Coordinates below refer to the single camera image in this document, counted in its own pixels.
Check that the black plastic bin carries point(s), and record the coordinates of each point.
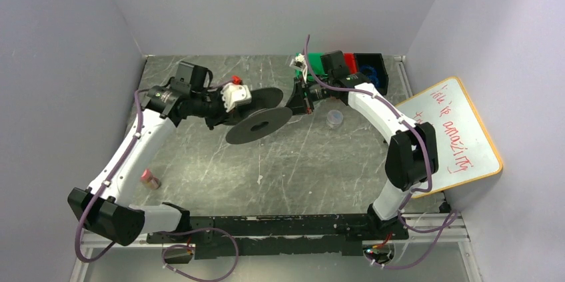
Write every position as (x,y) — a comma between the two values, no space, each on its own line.
(372,66)

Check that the clear round plastic container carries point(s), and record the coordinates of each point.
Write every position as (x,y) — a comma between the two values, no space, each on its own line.
(334,119)

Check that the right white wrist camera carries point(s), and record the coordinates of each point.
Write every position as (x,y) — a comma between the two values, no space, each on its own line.
(299,63)

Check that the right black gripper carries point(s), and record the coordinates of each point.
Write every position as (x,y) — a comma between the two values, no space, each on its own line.
(301,100)

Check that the whiteboard with wooden frame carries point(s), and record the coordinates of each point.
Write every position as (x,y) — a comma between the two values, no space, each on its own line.
(466,152)

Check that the green plastic bin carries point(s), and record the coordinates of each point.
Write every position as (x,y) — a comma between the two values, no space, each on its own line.
(316,63)

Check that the black cable spool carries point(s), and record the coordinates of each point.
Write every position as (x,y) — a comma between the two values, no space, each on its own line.
(261,117)

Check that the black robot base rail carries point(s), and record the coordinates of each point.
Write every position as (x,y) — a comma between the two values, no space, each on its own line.
(347,234)

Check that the pink capped small bottle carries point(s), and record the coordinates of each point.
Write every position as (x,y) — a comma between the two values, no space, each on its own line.
(149,180)

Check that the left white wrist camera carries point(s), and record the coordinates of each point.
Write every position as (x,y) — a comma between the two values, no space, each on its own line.
(234,94)

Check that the red plastic bin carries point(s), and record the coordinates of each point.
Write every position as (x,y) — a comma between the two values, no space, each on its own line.
(351,62)

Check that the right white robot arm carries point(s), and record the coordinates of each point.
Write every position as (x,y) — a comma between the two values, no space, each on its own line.
(412,156)

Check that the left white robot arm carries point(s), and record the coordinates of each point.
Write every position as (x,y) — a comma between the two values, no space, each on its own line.
(104,207)

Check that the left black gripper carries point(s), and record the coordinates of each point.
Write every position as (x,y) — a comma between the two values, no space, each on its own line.
(219,116)

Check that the aluminium extrusion frame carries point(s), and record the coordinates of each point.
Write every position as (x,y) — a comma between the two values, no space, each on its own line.
(422,228)

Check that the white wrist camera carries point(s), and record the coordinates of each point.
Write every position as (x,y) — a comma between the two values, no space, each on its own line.
(299,63)
(234,94)

